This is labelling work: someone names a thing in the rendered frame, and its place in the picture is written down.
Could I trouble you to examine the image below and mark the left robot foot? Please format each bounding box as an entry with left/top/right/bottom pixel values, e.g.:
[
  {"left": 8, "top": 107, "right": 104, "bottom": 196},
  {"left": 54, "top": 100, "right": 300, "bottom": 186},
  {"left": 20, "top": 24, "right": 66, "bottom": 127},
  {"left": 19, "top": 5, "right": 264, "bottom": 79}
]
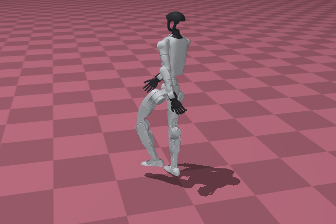
[{"left": 141, "top": 158, "right": 164, "bottom": 167}]

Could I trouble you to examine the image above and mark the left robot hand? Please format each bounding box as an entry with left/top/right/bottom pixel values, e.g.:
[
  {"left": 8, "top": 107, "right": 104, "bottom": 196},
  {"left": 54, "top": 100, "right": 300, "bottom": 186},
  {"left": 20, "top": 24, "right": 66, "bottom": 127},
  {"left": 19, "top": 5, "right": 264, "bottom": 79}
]
[{"left": 169, "top": 92, "right": 187, "bottom": 114}]

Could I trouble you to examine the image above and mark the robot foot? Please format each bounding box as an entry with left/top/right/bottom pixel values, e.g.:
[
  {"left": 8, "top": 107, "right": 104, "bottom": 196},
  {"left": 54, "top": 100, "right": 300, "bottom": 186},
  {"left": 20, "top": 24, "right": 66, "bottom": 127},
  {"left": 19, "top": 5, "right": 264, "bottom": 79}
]
[
  {"left": 164, "top": 165, "right": 180, "bottom": 176},
  {"left": 141, "top": 158, "right": 164, "bottom": 167}
]

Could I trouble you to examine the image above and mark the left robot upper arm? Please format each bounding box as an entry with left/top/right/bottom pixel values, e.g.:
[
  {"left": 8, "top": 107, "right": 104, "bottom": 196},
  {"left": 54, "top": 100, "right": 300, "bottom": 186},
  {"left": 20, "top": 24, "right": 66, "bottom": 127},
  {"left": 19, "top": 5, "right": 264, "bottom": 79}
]
[{"left": 157, "top": 39, "right": 171, "bottom": 73}]

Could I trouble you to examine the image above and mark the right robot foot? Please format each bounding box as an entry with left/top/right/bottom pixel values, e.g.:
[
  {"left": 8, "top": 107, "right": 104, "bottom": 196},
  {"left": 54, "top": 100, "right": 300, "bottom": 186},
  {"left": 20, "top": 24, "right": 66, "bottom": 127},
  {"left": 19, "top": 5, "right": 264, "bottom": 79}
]
[{"left": 164, "top": 165, "right": 180, "bottom": 176}]

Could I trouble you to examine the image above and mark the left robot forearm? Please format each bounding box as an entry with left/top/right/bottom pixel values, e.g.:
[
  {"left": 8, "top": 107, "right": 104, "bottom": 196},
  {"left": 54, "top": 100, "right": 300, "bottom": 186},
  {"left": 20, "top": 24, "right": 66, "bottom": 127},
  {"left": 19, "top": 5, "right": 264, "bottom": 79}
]
[{"left": 160, "top": 67, "right": 175, "bottom": 99}]

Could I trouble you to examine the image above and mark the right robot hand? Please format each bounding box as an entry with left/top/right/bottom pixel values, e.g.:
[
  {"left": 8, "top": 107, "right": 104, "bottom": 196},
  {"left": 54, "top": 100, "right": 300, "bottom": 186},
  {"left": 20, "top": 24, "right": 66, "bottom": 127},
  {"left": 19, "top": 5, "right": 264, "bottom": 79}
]
[{"left": 143, "top": 73, "right": 163, "bottom": 93}]

